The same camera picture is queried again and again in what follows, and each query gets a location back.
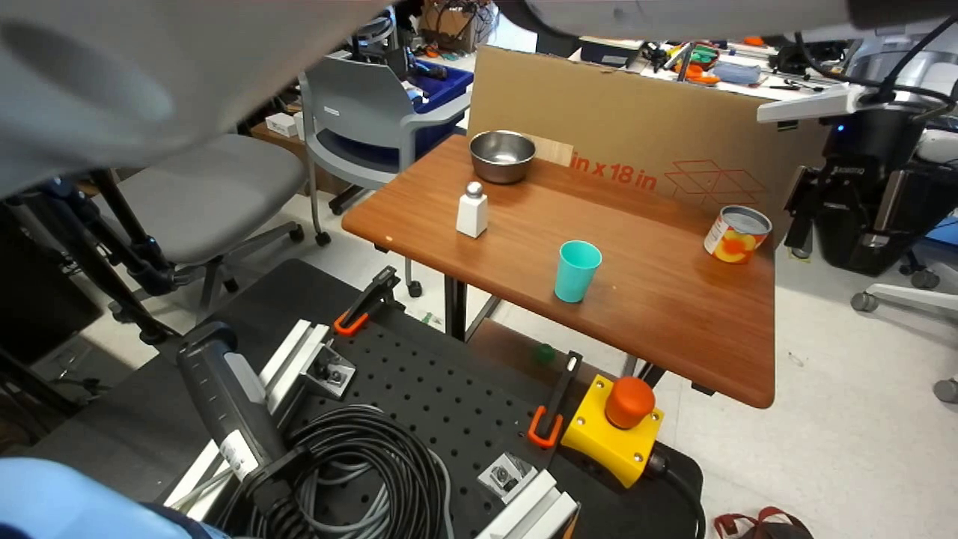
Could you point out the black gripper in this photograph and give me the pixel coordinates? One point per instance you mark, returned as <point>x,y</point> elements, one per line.
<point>870,137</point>

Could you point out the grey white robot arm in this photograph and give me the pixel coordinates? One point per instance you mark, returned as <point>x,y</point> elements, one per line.
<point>151,79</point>

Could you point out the open tin can orange label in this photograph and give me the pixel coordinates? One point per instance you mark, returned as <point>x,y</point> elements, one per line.
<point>738,235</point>

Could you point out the black bag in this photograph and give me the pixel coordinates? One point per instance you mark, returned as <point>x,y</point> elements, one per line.
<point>930,212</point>

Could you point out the grey chair base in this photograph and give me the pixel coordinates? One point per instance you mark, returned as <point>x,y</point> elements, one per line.
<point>901,298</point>

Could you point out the brown wooden table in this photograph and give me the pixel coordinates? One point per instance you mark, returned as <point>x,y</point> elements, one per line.
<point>648,301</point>

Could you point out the cardboard panel red print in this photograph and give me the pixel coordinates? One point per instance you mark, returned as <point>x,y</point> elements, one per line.
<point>639,121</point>

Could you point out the teal plastic cup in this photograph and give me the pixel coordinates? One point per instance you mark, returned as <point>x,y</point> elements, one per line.
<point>576,271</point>

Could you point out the yellow emergency stop red button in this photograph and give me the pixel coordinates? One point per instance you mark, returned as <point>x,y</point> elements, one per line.
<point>609,432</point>

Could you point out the steel bowl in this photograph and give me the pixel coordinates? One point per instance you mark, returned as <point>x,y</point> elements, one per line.
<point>500,157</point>

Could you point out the white salt shaker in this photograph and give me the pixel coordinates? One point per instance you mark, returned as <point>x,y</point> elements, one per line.
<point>473,212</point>

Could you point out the blue storage bin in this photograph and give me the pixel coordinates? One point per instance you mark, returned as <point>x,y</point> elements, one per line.
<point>437,86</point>

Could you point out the black perforated base board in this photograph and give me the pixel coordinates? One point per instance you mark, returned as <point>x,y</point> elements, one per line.
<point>449,389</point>

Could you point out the brown bag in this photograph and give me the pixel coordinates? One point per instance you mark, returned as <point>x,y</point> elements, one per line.
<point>452,25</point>

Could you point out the grey plastic chair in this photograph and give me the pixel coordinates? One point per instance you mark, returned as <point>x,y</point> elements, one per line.
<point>364,109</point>

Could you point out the black power strip box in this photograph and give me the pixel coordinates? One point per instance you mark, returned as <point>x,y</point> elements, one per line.
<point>230,398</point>

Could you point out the grey padded office chair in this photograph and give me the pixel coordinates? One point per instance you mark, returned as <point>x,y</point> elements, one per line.
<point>198,196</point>

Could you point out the light blue cloth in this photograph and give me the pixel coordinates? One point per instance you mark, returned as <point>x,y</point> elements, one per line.
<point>70,504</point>

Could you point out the aluminium profile rail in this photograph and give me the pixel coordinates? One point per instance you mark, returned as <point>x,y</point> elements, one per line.
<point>289,359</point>
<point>534,504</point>

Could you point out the metal corner bracket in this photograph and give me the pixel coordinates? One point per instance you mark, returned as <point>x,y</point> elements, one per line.
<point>510,476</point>
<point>331,371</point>

